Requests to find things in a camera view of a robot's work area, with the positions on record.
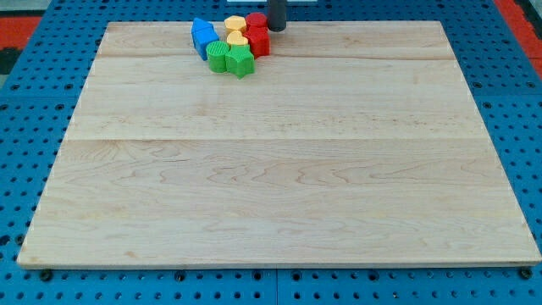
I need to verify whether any yellow heart block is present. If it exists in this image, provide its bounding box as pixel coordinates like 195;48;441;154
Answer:
226;30;249;46

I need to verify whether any light wooden board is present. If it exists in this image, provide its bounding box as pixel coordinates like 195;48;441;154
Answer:
18;21;541;269

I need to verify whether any green star block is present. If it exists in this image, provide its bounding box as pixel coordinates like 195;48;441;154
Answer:
225;45;255;79

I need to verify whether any green cylinder block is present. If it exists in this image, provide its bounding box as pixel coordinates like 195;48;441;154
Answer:
206;41;230;73

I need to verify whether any red pentagon block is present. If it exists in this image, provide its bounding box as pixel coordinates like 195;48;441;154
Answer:
243;27;270;58

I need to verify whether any red cylinder block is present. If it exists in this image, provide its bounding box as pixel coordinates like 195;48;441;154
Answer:
245;12;268;29

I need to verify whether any yellow hexagon block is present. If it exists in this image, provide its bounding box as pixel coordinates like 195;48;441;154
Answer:
224;15;246;35

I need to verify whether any blue cube block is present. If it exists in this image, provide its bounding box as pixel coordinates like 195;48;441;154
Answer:
191;28;219;61

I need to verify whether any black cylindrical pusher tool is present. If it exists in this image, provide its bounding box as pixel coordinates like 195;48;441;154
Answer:
267;0;287;32

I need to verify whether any blue triangular block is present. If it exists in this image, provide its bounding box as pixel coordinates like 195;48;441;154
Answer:
191;17;213;33

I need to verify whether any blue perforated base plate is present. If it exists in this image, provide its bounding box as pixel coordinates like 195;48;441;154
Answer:
1;0;541;304

